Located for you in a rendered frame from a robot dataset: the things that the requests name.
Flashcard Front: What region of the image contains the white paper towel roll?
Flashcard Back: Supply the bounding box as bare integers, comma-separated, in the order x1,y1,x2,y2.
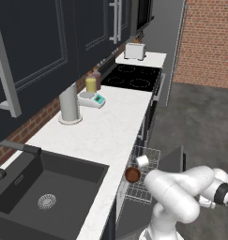
57,82,84,126

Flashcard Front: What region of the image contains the silver metal cup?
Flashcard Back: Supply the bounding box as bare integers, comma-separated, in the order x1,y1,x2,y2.
135,154,150,169

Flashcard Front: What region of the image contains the white toaster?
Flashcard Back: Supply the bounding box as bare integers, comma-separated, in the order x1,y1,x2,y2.
123,42,147,62

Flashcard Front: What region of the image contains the black hob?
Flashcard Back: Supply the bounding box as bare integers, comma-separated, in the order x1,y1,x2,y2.
100,63,162,93

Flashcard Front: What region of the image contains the dark grey tap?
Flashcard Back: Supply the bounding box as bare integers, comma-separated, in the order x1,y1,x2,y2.
0,140,43,191

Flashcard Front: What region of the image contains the black microwave oven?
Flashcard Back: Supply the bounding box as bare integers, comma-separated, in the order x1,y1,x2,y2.
129,0,155,36

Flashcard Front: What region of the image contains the dark wall cupboard door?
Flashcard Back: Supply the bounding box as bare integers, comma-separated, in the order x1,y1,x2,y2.
0,0,81,148
73,0,132,80

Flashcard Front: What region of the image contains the white kitchen scale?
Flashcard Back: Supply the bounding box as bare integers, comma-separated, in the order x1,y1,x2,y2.
76,91,107,110

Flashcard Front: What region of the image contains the dark red bottle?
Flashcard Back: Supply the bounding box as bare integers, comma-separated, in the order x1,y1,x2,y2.
91,67,102,92

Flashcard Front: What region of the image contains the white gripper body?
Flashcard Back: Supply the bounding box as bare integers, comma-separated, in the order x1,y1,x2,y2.
197,194,219,210

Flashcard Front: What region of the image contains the brown knife block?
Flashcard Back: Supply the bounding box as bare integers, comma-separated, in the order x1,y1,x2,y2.
131,32,145,45

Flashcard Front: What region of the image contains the wire dishwasher rack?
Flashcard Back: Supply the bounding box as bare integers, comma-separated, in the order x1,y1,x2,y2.
124,144,162,206

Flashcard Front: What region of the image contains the yellow jar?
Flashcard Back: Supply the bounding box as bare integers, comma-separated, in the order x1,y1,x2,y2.
84,73,98,94

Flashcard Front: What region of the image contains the grey cupboard handle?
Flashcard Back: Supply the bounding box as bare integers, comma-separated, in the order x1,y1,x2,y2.
108,0,119,45
0,16,23,119
117,0,123,42

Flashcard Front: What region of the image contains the dark grey sink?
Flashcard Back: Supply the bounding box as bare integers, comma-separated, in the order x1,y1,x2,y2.
0,149,111,240

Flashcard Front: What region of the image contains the brown bowl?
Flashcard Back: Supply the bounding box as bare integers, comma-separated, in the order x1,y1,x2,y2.
124,166,142,184

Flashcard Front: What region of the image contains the grey fridge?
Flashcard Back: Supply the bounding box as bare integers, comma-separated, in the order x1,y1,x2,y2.
143,0,189,108

